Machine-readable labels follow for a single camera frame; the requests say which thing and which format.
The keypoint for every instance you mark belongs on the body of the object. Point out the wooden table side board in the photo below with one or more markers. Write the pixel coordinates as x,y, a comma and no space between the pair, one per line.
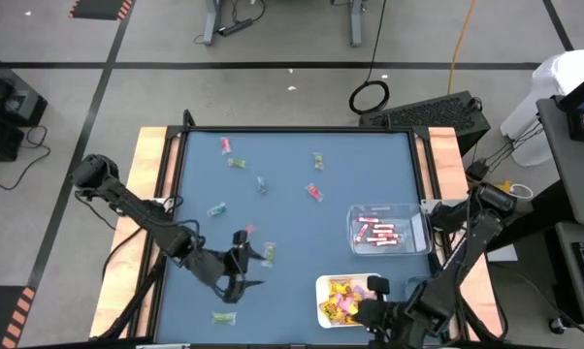
447,145
149,145

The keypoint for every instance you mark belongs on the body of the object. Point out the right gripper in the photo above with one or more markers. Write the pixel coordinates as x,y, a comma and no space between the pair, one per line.
389,315

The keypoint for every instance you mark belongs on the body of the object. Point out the large yellow pink candy packet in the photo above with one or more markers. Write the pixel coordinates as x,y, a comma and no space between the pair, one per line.
345,304

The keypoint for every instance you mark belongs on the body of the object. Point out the clear plastic container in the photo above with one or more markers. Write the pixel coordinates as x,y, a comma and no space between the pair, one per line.
408,218

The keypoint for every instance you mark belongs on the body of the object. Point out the teal plastic bin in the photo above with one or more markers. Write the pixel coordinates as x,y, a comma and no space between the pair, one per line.
411,283

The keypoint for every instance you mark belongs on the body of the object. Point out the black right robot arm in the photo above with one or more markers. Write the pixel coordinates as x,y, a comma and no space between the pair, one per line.
459,262

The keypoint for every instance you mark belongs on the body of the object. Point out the white plastic cover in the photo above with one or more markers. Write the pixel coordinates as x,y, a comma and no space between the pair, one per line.
554,87

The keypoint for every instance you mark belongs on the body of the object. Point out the gray desk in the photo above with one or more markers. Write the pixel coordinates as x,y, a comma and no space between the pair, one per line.
571,165
571,232

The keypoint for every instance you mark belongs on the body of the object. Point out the small yellow candy packet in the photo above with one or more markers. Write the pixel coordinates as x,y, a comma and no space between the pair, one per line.
354,310

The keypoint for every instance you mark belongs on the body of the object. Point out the black equipment case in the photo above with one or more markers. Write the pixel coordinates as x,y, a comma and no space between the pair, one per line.
6,104

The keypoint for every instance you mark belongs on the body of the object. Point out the gray desk leg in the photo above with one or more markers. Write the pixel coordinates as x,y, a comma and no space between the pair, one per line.
355,22
212,22

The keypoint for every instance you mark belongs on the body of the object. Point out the black hazard striped mat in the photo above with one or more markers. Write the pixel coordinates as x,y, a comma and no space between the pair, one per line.
100,9
6,315

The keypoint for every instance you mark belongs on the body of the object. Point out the orange candy clear wrapper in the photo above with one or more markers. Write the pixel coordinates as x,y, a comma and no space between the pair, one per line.
249,229

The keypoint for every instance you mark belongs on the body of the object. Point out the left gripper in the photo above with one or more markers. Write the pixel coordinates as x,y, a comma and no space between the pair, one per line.
214,266

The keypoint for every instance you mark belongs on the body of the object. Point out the blue candy clear wrapper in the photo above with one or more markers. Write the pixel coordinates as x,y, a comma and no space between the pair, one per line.
261,184

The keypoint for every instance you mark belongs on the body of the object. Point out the black computer tower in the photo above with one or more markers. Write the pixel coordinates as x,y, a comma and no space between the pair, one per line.
432,114

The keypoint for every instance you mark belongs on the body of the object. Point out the teal candy clear wrapper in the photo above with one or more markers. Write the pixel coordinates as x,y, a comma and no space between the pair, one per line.
217,209

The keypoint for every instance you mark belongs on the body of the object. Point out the black power brick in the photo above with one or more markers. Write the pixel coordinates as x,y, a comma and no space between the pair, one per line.
477,170

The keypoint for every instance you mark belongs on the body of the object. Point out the white plastic bin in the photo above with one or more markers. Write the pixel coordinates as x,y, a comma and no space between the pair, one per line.
321,286

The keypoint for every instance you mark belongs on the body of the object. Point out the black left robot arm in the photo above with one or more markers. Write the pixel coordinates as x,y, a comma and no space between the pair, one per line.
141,215

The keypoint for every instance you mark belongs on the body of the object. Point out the white paper sheet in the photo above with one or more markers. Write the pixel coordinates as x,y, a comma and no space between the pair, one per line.
505,253

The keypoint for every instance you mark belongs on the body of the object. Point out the red candy clear wrapper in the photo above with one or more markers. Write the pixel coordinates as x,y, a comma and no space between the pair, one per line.
225,145
314,192

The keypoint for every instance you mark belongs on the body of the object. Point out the black power strip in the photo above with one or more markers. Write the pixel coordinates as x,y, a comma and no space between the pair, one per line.
236,26

